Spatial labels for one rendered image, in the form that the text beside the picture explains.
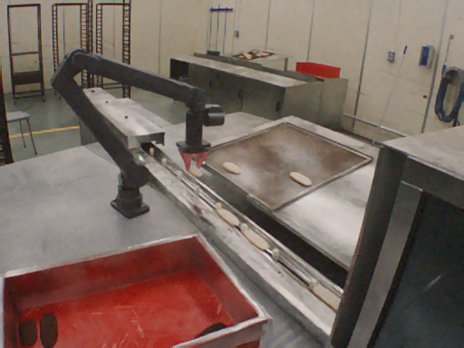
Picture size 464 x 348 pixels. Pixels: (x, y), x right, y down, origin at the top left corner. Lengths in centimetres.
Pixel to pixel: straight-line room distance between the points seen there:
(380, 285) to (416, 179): 13
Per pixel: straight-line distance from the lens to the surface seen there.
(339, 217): 105
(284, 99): 386
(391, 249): 39
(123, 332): 78
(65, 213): 121
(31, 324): 83
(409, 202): 36
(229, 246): 93
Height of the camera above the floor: 140
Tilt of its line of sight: 24 degrees down
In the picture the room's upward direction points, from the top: 5 degrees clockwise
